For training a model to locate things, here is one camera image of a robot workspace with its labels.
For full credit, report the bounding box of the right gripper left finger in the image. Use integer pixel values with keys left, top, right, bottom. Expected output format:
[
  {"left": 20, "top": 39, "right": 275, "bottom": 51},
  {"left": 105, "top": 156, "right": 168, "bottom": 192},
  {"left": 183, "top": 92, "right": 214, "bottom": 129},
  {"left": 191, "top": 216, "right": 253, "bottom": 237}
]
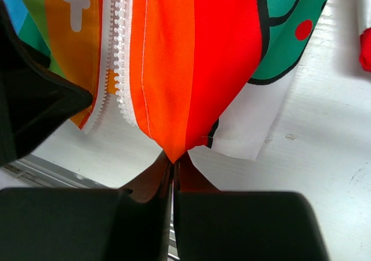
[{"left": 0, "top": 150, "right": 174, "bottom": 261}]

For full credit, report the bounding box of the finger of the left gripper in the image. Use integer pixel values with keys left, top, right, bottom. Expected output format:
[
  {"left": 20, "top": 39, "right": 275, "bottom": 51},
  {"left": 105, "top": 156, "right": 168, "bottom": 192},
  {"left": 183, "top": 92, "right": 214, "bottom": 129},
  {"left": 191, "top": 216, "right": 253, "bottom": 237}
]
[{"left": 1, "top": 2, "right": 93, "bottom": 165}]

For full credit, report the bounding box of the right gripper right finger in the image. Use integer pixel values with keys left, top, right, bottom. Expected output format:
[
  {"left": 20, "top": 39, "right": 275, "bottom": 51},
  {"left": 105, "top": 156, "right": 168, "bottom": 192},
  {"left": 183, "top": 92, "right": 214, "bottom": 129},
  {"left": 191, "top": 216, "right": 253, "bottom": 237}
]
[{"left": 173, "top": 154, "right": 329, "bottom": 260}]

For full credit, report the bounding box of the red rainbow kids jacket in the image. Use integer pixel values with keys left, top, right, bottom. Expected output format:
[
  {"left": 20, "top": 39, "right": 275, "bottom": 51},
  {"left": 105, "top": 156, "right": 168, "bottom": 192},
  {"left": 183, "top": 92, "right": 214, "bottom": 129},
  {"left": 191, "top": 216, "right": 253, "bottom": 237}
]
[{"left": 1, "top": 0, "right": 328, "bottom": 161}]

